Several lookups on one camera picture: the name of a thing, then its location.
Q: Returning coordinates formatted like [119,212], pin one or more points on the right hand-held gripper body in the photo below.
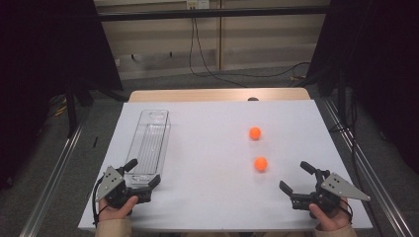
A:
[331,192]

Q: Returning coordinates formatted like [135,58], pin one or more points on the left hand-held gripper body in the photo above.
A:
[115,192]

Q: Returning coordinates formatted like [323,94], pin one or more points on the clear plastic container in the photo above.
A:
[148,144]

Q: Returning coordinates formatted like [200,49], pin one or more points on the orange ball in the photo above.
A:
[255,133]
[260,164]

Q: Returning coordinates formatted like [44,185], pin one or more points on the person's left hand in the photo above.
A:
[113,214]

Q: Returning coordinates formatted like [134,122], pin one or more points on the person's right hand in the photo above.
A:
[331,220]

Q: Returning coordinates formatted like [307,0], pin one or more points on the small black floor object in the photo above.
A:
[95,142]

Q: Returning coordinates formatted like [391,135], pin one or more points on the white table board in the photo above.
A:
[210,171]

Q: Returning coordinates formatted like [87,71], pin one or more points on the black metal stand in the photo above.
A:
[71,112]

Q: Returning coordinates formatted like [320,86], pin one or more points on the light wooden table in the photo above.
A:
[197,94]

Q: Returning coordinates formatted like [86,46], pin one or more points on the black curtain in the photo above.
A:
[378,65]
[42,65]

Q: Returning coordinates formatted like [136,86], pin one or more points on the black horizontal bar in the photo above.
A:
[214,13]

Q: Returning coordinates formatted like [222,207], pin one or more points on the metal floor rail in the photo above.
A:
[372,171]
[49,187]

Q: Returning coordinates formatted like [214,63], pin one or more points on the white wall outlet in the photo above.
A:
[197,4]

